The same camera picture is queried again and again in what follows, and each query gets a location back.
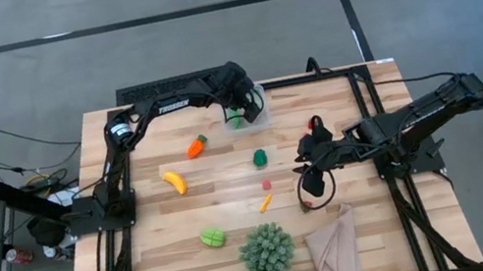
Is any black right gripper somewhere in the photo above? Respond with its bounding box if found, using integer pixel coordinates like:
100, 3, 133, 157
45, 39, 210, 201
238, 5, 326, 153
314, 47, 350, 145
287, 110, 358, 177

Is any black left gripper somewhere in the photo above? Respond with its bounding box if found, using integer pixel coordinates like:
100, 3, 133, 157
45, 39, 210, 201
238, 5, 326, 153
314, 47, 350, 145
208, 56, 269, 132

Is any green ridged vegetable toy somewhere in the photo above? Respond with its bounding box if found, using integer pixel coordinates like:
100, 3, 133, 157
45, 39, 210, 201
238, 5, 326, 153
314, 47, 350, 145
225, 107, 246, 132

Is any green bell pepper toy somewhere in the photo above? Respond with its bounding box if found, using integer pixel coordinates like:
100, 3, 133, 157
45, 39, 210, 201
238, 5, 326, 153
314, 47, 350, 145
250, 147, 271, 171

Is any red strawberry toy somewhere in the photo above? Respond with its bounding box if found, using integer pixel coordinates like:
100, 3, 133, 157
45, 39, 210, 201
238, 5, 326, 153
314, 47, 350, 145
299, 198, 315, 215

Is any orange carrot toy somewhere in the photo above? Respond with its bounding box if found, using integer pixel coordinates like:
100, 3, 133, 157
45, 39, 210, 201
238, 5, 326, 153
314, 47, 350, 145
184, 133, 212, 161

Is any yellow chili toy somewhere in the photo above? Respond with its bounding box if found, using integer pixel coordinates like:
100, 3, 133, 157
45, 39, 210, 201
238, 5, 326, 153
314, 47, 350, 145
256, 192, 277, 215

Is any yellow banana toy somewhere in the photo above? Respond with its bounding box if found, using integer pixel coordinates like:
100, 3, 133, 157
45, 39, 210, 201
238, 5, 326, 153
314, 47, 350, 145
160, 168, 190, 199

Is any green starfruit toy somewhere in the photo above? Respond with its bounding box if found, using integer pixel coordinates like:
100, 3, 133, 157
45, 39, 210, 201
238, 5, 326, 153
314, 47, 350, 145
197, 225, 229, 252

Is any clear plastic tupperware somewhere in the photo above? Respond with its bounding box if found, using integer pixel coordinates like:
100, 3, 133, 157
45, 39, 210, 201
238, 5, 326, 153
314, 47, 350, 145
217, 81, 273, 136

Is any black perforated panel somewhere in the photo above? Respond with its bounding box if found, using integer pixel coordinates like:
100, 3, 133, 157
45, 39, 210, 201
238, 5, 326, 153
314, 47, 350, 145
112, 64, 234, 108

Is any beige folded cloth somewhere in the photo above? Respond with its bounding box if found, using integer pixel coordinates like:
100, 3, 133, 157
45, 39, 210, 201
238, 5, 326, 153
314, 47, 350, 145
298, 200, 366, 271

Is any green artificial succulent plant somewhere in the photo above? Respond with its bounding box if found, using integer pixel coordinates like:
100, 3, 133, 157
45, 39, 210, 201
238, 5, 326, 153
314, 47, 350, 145
233, 217, 301, 271

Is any black bag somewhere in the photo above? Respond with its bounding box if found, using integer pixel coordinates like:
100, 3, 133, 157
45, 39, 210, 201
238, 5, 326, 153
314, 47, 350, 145
25, 210, 72, 252

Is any red soda can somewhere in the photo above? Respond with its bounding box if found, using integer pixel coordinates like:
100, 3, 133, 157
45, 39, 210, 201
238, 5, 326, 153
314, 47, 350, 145
4, 244, 36, 268

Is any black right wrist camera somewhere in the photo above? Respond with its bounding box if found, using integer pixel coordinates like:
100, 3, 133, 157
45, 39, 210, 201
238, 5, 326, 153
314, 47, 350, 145
300, 167, 334, 201

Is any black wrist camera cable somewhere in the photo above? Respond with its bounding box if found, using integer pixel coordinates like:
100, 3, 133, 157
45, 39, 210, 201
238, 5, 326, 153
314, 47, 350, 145
293, 158, 341, 215

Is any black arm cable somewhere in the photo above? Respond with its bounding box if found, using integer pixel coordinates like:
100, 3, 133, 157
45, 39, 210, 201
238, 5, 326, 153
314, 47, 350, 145
349, 51, 465, 101

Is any thin black floor cable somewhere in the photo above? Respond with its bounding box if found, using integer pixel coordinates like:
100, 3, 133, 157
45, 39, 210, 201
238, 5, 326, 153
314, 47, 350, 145
0, 113, 82, 160

